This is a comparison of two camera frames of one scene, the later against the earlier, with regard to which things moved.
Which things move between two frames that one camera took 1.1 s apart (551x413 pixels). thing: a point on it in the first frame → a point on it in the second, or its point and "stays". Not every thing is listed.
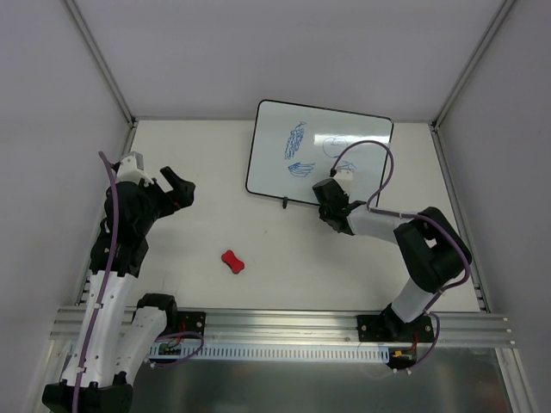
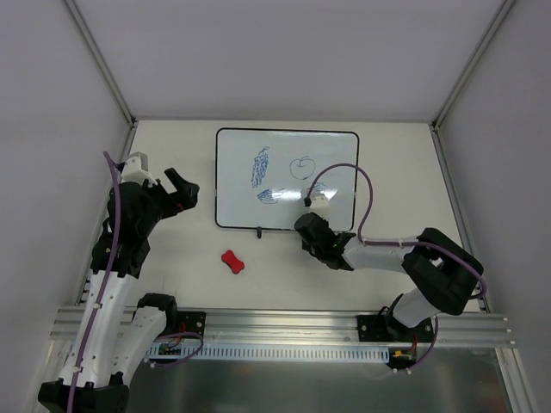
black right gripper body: [329, 206] → [310, 228]
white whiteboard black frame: [294, 146] → [263, 176]
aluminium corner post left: [110, 81] stays
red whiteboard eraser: [229, 258] stays
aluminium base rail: [249, 328] stays
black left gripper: [156, 194] stays
